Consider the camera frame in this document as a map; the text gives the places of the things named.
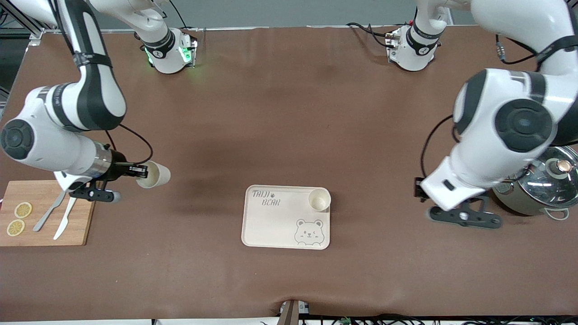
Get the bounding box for white plastic cup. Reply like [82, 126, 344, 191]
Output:
[135, 160, 171, 189]
[308, 190, 331, 212]

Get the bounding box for cream tray with bear print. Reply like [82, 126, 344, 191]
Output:
[241, 185, 331, 250]

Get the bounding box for white plastic knife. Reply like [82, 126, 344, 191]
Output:
[53, 195, 78, 241]

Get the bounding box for grey plastic knife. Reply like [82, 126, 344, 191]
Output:
[33, 190, 67, 232]

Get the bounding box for bamboo cutting board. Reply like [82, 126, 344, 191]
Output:
[0, 181, 96, 247]

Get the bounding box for grey cooking pot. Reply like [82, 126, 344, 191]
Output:
[492, 145, 578, 221]

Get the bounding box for glass pot lid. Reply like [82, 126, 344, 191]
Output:
[515, 145, 578, 208]

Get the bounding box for brown table mat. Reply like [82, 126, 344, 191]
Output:
[0, 25, 578, 322]

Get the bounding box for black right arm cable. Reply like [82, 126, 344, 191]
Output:
[105, 124, 154, 165]

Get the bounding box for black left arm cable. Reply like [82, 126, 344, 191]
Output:
[420, 115, 454, 179]

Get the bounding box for black cable at arm base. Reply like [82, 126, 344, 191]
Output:
[169, 0, 190, 30]

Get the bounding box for aluminium frame profile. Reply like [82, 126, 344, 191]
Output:
[0, 7, 59, 46]

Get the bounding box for black cables at arm base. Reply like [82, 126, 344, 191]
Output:
[345, 22, 394, 48]

